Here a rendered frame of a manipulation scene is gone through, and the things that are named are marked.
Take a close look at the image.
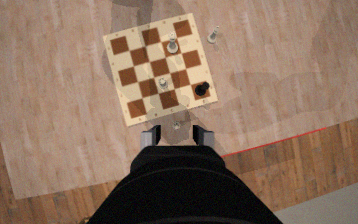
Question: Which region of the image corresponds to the wooden chessboard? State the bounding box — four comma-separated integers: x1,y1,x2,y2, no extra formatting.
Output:
103,13,218,126

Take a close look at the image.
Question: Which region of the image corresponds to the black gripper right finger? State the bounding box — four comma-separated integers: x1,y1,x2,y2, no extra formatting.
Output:
193,125,214,150

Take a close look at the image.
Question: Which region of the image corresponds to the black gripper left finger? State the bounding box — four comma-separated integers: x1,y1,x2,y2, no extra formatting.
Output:
141,125,161,150

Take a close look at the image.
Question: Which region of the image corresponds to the black chess piece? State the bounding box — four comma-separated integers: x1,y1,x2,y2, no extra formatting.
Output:
195,82,210,96

